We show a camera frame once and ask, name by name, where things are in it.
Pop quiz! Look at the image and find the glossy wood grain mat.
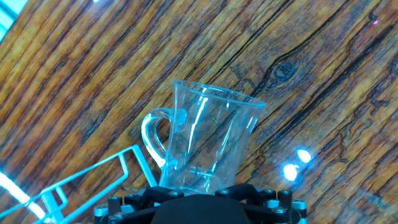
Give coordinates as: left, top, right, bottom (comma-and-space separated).
0, 0, 398, 224

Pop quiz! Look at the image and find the clear glass cup with handle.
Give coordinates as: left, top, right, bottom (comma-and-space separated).
141, 80, 266, 196

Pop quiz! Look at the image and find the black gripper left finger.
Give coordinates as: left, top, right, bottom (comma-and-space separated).
94, 185, 185, 224

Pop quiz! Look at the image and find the white wire cup rack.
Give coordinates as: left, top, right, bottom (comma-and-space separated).
0, 144, 159, 224

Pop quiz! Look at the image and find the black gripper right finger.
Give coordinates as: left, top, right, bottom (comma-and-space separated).
214, 182, 308, 224

